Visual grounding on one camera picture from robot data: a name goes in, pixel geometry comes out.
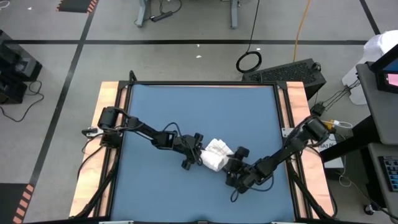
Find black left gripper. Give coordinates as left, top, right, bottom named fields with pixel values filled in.
left=177, top=133, right=206, bottom=171

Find black perforated computer tower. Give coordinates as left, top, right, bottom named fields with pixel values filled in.
left=241, top=58, right=327, bottom=101

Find black power adapter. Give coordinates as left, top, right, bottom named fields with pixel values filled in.
left=310, top=102, right=326, bottom=118

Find black coiled cable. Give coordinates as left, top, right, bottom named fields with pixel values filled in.
left=235, top=0, right=263, bottom=74

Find black equipment stack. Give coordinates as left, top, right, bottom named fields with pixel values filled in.
left=0, top=29, right=44, bottom=105

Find white cloth bundle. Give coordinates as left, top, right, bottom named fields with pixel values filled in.
left=362, top=29, right=398, bottom=65

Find black floor cable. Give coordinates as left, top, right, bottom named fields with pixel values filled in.
left=0, top=80, right=45, bottom=123

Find white labelled box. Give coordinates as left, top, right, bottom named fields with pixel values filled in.
left=317, top=133, right=345, bottom=170

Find grey desk leg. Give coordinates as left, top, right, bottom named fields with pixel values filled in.
left=229, top=0, right=241, bottom=30
left=136, top=0, right=152, bottom=28

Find black mat orange stripes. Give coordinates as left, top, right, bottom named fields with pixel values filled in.
left=55, top=0, right=100, bottom=14
left=0, top=182, right=35, bottom=224

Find black table frame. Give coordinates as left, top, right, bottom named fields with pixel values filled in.
left=70, top=70, right=338, bottom=224

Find black keypad blue keys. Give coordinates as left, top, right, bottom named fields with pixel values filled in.
left=378, top=155, right=398, bottom=193

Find black desk leg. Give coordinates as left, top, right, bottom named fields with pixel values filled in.
left=320, top=114, right=379, bottom=164

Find black framed display screen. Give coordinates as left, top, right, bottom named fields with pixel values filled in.
left=369, top=43, right=398, bottom=94

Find white cable yellow plug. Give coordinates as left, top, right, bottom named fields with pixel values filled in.
left=323, top=119, right=354, bottom=130

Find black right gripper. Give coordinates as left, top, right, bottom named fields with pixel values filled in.
left=222, top=155, right=261, bottom=194

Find black power strip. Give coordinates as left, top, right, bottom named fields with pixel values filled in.
left=150, top=11, right=174, bottom=22

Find grey desk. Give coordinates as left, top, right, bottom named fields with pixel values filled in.
left=356, top=62, right=398, bottom=146
left=368, top=142, right=398, bottom=215

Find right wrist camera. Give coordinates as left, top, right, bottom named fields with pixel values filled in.
left=234, top=146, right=251, bottom=160

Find light wooden side board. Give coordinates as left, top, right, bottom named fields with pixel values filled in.
left=278, top=81, right=335, bottom=218
left=68, top=81, right=128, bottom=218

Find white checked towel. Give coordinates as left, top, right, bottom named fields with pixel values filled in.
left=200, top=138, right=234, bottom=172

